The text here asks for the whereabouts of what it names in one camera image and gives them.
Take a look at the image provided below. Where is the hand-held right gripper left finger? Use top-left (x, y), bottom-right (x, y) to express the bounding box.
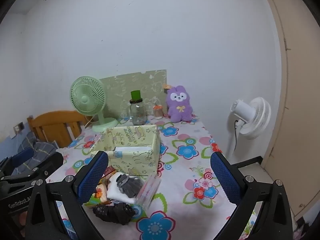
top-left (25, 151), bottom-right (109, 240)

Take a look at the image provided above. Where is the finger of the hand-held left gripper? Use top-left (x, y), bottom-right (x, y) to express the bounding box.
top-left (0, 152), bottom-right (65, 184)
top-left (0, 147), bottom-right (35, 177)

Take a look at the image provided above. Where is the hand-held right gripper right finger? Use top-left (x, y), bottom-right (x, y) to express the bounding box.
top-left (210, 152), bottom-right (293, 240)

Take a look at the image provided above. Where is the pink printed packet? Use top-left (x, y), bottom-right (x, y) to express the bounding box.
top-left (101, 166), bottom-right (117, 180)

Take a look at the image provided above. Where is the colourful printed packet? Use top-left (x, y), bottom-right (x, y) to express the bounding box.
top-left (85, 184), bottom-right (112, 207)

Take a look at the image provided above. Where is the white cloth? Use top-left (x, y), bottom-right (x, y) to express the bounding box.
top-left (107, 172), bottom-right (144, 205)

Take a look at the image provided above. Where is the grey knitted cloth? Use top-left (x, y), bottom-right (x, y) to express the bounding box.
top-left (115, 175), bottom-right (144, 198)

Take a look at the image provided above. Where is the black plastic bag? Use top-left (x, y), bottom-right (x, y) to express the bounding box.
top-left (92, 202), bottom-right (136, 225)

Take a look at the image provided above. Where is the pale yellow fabric storage box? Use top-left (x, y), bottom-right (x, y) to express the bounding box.
top-left (89, 124), bottom-right (161, 178)

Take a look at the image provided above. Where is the grey plaid blanket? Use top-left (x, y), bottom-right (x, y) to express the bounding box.
top-left (0, 132), bottom-right (59, 178)

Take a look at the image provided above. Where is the wooden headboard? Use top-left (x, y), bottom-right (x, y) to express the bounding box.
top-left (27, 110), bottom-right (92, 148)

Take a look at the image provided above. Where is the floral tablecloth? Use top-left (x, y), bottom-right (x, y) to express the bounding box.
top-left (46, 114), bottom-right (258, 240)

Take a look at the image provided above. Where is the clear plastic bag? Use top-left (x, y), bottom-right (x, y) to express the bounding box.
top-left (135, 174), bottom-right (162, 210)

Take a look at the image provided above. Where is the white standing fan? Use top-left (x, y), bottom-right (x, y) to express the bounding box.
top-left (226, 97), bottom-right (272, 159)

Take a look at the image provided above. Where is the green desk fan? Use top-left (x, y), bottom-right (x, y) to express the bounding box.
top-left (69, 75), bottom-right (118, 132)

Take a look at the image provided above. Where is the purple plush bunny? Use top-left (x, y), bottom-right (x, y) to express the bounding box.
top-left (166, 85), bottom-right (194, 123)

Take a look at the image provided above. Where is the green patterned board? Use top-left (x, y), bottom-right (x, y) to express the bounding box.
top-left (99, 69), bottom-right (167, 120)

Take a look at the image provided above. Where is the beige door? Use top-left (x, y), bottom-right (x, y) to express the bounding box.
top-left (260, 0), bottom-right (320, 218)

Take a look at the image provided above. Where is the black fan cable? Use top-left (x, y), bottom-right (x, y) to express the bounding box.
top-left (234, 119), bottom-right (241, 153)

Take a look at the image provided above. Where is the white fan cable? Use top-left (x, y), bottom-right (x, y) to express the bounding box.
top-left (84, 115), bottom-right (98, 130)

